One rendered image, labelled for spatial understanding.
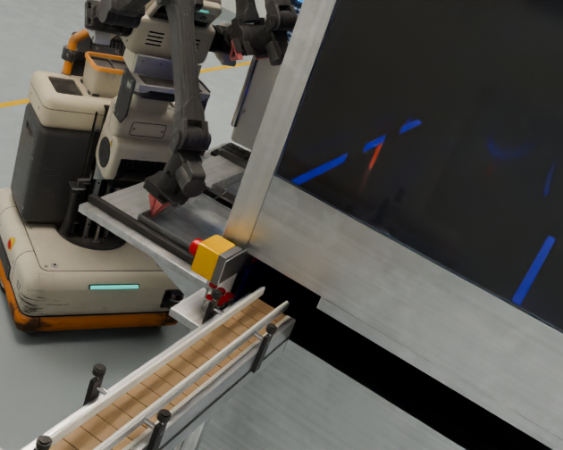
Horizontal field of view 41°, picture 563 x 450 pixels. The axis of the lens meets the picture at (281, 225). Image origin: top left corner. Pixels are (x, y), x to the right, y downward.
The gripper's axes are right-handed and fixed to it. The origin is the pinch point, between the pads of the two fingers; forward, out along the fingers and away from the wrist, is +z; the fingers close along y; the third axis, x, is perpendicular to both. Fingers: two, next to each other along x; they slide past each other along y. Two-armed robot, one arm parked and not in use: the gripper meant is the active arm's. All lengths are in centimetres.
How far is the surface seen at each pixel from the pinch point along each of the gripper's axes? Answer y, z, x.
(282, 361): 50, -2, -12
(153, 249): 8.7, 0.3, -10.3
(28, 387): -16, 95, 10
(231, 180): -0.6, 1.1, 39.2
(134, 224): 0.2, 0.4, -7.8
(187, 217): 4.1, 1.3, 10.4
